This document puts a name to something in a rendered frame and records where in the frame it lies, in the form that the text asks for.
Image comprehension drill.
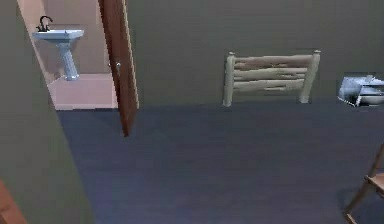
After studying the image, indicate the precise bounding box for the wooden log headboard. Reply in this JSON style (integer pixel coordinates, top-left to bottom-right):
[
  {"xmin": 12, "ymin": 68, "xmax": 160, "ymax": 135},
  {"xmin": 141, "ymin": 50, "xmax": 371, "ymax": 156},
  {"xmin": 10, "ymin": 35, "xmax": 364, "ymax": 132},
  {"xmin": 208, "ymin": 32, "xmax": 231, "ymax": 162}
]
[{"xmin": 222, "ymin": 49, "xmax": 322, "ymax": 108}]

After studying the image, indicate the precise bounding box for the brown wooden room door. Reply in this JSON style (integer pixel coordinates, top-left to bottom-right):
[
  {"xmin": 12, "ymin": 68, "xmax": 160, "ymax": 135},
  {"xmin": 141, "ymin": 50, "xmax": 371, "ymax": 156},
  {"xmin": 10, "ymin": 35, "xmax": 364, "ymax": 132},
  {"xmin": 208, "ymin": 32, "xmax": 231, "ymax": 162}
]
[{"xmin": 97, "ymin": 0, "xmax": 140, "ymax": 138}]

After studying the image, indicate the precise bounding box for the brown wooden chair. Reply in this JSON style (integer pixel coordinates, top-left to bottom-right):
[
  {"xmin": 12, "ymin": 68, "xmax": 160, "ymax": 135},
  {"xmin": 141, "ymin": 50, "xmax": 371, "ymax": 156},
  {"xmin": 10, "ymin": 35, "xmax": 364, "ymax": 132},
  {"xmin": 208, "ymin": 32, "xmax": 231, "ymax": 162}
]
[{"xmin": 343, "ymin": 142, "xmax": 384, "ymax": 224}]

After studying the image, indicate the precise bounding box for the white pedestal sink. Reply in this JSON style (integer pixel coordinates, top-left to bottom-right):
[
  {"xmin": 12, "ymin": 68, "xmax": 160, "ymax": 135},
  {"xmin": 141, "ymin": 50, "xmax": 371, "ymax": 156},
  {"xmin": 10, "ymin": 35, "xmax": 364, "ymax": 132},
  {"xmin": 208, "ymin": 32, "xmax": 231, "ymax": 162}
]
[{"xmin": 32, "ymin": 29, "xmax": 85, "ymax": 82}]

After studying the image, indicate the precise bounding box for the reddish brown wooden furniture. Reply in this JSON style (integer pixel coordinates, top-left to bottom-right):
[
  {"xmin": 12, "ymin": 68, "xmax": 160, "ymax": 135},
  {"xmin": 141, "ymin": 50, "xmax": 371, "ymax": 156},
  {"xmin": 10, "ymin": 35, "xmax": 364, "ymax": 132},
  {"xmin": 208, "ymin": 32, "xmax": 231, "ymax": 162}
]
[{"xmin": 0, "ymin": 179, "xmax": 28, "ymax": 224}]

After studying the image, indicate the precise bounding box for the black sink faucet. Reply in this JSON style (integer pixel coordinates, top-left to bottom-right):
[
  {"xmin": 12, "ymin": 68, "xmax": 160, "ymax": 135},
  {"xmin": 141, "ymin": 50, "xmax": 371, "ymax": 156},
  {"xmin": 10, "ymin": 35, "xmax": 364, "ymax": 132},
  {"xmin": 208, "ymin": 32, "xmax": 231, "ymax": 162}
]
[{"xmin": 35, "ymin": 15, "xmax": 54, "ymax": 33}]

